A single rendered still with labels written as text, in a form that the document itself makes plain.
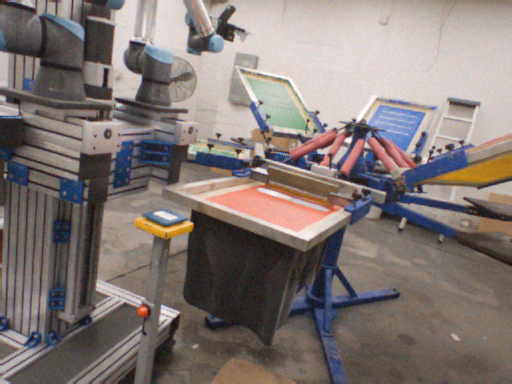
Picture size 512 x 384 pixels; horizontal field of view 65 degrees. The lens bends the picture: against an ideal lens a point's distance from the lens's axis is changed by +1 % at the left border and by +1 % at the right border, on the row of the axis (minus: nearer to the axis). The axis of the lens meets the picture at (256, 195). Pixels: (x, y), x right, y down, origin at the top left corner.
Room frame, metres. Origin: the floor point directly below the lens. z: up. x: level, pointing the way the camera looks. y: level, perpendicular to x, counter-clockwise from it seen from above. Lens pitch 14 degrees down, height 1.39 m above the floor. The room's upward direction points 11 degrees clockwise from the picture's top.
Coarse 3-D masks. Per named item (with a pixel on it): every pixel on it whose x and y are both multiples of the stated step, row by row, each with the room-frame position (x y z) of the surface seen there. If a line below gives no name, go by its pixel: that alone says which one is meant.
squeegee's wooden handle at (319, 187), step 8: (272, 168) 1.87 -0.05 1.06; (272, 176) 1.86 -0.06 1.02; (280, 176) 1.85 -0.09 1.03; (288, 176) 1.83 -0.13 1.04; (296, 176) 1.81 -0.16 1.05; (304, 176) 1.80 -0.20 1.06; (288, 184) 1.82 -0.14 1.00; (296, 184) 1.81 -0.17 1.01; (304, 184) 1.79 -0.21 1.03; (312, 184) 1.77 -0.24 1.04; (320, 184) 1.76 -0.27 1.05; (328, 184) 1.74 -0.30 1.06; (336, 184) 1.75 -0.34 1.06; (312, 192) 1.77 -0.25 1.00; (320, 192) 1.75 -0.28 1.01; (328, 192) 1.74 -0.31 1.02; (336, 192) 1.73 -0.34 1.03; (328, 200) 1.73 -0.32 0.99
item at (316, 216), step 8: (304, 200) 1.77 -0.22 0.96; (304, 208) 1.63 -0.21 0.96; (312, 208) 1.65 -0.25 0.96; (328, 208) 1.71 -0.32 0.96; (336, 208) 1.74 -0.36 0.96; (256, 216) 1.39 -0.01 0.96; (264, 216) 1.41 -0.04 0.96; (312, 216) 1.54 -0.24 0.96; (320, 216) 1.56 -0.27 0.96; (280, 224) 1.35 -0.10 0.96; (288, 224) 1.37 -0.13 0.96; (296, 224) 1.39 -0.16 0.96; (304, 224) 1.41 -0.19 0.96
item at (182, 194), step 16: (176, 192) 1.38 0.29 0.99; (192, 192) 1.51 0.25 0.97; (192, 208) 1.34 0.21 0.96; (208, 208) 1.31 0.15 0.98; (224, 208) 1.30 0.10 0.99; (240, 224) 1.25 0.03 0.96; (256, 224) 1.22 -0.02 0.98; (272, 224) 1.23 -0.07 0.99; (320, 224) 1.33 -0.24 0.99; (336, 224) 1.40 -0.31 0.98; (288, 240) 1.17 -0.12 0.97; (304, 240) 1.15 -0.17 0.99; (320, 240) 1.26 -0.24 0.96
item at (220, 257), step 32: (224, 224) 1.38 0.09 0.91; (192, 256) 1.44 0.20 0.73; (224, 256) 1.37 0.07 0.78; (256, 256) 1.32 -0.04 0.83; (288, 256) 1.26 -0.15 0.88; (192, 288) 1.43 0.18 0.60; (224, 288) 1.37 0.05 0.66; (256, 288) 1.32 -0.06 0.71; (224, 320) 1.36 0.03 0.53; (256, 320) 1.31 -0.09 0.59
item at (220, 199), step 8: (264, 184) 1.93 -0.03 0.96; (232, 192) 1.67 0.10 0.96; (240, 192) 1.69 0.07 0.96; (248, 192) 1.72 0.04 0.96; (256, 192) 1.75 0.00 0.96; (280, 192) 1.84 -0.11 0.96; (208, 200) 1.48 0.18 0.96; (216, 200) 1.50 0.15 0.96; (224, 200) 1.52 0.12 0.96; (280, 200) 1.69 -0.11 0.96; (232, 208) 1.43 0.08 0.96; (240, 208) 1.45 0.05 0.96; (248, 208) 1.47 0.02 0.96
